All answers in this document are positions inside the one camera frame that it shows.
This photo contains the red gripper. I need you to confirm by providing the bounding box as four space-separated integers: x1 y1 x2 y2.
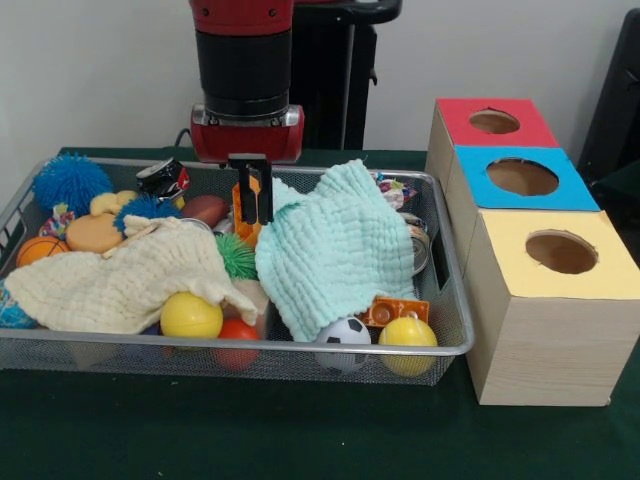
189 103 306 225

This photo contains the mint green cloth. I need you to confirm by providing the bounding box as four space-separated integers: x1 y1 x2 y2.
254 158 421 344

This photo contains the silver mesh bin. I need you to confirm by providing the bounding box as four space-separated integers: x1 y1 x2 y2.
0 158 475 387

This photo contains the wooden three-hole box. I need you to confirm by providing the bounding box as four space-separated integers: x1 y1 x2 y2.
424 98 640 407

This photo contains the orange plastic tray block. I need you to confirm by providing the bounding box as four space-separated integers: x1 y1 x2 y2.
230 174 264 249

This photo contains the crushed black soda can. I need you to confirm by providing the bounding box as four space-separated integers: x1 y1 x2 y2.
135 157 191 201

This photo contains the red plastic ball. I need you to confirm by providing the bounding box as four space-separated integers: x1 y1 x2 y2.
214 318 261 371

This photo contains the yellow plastic ball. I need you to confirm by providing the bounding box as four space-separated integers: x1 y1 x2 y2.
159 292 225 341
378 318 439 377

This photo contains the small soccer ball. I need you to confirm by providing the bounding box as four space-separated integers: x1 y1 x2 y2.
313 316 374 374

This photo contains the cream cloth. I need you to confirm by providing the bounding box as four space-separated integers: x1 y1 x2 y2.
4 214 259 335

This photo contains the orange toy brick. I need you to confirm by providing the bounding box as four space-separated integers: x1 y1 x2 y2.
362 295 431 329

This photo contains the large blue spiky ball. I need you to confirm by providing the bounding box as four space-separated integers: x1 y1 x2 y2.
32 153 115 216

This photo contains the orange toy basketball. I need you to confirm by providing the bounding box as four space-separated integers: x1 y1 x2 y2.
16 236 71 269

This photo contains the dark green tablecloth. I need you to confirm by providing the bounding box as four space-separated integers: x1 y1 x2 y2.
589 159 640 236
0 146 640 480

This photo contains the black office chair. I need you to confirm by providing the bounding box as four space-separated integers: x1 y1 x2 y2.
577 8 640 174

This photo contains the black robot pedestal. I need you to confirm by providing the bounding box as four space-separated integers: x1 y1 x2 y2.
292 0 404 151

